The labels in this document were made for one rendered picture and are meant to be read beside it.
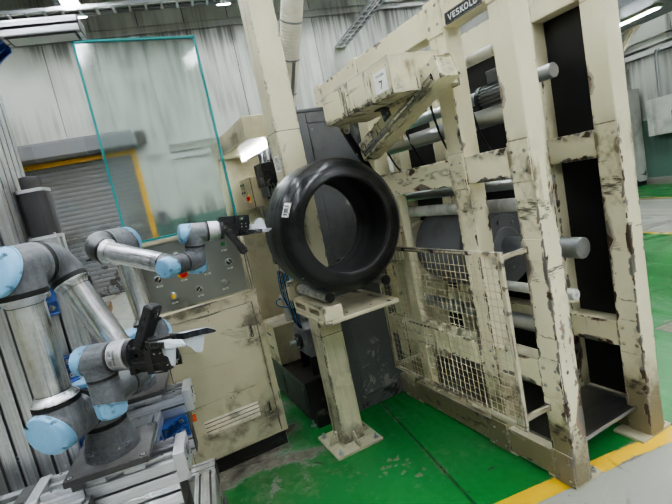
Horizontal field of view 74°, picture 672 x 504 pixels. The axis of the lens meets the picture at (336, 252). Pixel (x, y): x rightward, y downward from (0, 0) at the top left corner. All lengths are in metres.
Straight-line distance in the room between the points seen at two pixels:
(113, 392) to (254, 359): 1.30
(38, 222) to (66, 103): 10.09
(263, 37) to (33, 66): 9.99
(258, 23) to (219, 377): 1.74
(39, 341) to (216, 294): 1.24
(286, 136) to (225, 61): 9.54
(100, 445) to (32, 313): 0.43
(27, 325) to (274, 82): 1.48
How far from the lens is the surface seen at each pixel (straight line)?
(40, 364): 1.36
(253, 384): 2.54
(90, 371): 1.28
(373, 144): 2.18
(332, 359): 2.35
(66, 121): 11.67
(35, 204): 1.70
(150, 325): 1.19
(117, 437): 1.52
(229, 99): 11.48
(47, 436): 1.40
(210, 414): 2.54
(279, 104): 2.24
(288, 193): 1.81
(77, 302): 1.41
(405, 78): 1.82
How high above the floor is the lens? 1.34
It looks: 8 degrees down
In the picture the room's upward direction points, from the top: 12 degrees counter-clockwise
